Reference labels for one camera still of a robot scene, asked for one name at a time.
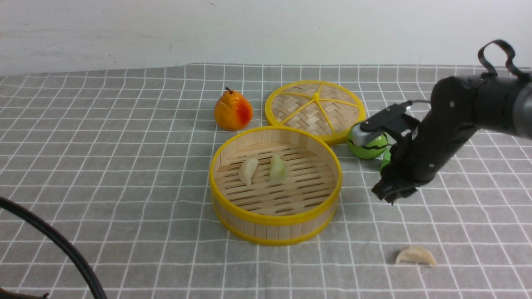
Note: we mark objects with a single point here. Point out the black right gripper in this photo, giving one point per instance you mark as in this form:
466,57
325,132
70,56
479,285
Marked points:
415,161

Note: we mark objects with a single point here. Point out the beige dumpling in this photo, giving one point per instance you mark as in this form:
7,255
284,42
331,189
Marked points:
416,254

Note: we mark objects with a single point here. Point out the pale green dumpling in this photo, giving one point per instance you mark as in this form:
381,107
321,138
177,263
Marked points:
278,170

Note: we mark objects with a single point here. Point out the white dumpling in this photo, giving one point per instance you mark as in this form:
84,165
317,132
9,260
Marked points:
247,169

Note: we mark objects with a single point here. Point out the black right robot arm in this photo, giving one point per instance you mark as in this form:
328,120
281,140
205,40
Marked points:
460,106

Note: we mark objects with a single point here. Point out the woven bamboo steamer lid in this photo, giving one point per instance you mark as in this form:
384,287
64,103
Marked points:
325,110

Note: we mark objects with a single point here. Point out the bamboo steamer tray yellow rim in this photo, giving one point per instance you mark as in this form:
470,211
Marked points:
282,214

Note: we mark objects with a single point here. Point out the green toy cube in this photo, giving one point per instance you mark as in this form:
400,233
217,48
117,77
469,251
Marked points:
386,158

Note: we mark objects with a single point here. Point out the green toy watermelon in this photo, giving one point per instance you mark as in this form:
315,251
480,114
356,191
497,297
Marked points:
369,151

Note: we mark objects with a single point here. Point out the orange red toy pear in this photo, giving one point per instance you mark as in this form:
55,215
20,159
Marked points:
233,112

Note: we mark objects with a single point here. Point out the grey white-grid tablecloth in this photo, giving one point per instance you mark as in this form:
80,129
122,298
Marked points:
118,160

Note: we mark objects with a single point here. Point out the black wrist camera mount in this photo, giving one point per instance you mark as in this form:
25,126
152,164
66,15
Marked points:
392,120

